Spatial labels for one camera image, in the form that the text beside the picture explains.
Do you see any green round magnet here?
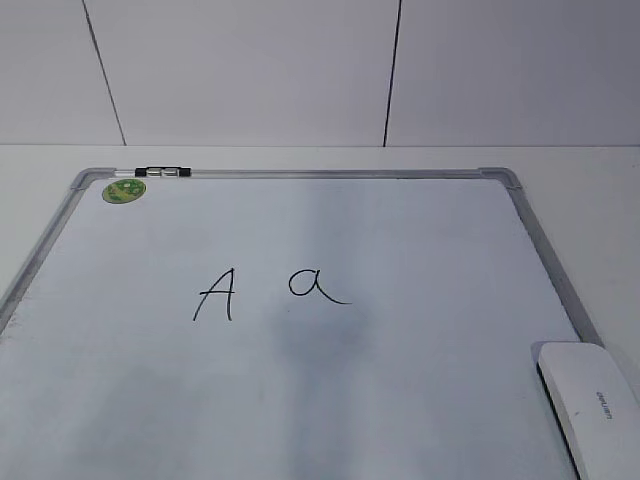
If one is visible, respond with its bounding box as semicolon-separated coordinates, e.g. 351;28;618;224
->
102;179;146;204

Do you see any black and clear marker holder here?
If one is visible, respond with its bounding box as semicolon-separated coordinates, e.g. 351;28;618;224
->
134;167;192;178

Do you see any white whiteboard eraser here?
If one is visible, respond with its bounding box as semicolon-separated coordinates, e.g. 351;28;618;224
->
536;342;639;479

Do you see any white whiteboard with grey frame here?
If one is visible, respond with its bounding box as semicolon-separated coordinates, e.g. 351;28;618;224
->
1;168;606;479

